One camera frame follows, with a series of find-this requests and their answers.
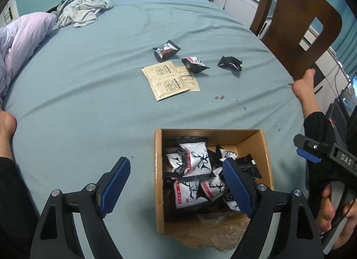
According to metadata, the plain dark snack packet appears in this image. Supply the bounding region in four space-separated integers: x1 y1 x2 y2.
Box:
217 56 243 71

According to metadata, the person's right foot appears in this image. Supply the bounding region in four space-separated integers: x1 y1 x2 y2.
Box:
291 69 316 100

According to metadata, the clear plastic wrap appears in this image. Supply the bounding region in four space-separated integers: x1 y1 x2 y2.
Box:
192 210 251 250

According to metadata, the dark wooden chair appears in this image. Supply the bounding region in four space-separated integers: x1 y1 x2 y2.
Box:
249 0 343 81

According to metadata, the person's foot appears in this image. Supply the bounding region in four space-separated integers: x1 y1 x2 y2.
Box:
291 69 316 100
0 110 18 148

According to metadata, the white front snack packet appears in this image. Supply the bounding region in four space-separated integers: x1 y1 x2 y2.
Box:
181 56 211 74

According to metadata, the brown cardboard box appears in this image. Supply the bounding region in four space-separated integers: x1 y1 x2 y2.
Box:
154 129 274 250

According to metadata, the white desk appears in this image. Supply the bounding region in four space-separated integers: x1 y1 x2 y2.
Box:
300 26 357 100

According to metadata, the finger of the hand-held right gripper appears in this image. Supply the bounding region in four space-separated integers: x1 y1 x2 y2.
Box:
293 134 332 155
296 149 321 163

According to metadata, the beige twin sachet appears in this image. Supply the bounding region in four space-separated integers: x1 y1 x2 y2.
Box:
141 61 188 102

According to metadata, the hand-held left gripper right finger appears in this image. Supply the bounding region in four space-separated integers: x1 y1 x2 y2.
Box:
222 158 325 259

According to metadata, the person's right hand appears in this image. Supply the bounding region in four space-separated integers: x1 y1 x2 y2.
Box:
316 186 357 250

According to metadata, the black snack packet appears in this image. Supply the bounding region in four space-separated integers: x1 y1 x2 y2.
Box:
152 40 182 63

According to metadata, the person's left leg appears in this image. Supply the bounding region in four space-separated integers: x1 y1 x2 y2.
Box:
0 136 32 259

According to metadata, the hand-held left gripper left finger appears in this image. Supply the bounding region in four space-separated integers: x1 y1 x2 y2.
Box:
29 157 131 259

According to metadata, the person's left foot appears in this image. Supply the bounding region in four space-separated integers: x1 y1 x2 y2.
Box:
0 110 18 148

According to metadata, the beige single sachet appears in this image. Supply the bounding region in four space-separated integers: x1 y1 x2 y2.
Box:
174 65 201 92

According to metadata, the pile of black snack packets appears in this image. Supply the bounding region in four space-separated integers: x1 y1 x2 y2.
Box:
162 136 262 217

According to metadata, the open laptop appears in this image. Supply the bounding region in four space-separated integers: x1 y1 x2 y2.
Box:
325 73 357 145

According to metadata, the lilac duvet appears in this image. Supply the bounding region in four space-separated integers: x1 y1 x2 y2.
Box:
0 12 58 103

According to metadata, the light grey crumpled garment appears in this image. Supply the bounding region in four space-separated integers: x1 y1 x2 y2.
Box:
57 0 114 28

